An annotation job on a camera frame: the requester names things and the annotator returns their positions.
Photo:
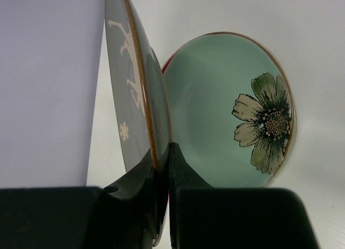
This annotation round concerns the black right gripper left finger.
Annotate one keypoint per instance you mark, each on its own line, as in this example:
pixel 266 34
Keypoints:
pixel 121 215

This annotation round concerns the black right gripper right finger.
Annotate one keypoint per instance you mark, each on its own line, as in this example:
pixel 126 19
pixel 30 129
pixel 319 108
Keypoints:
pixel 202 216

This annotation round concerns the light green flower plate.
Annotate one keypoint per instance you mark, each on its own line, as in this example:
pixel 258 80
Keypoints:
pixel 232 110

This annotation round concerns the red and teal plate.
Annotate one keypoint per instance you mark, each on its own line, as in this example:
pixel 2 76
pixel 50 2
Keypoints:
pixel 167 63

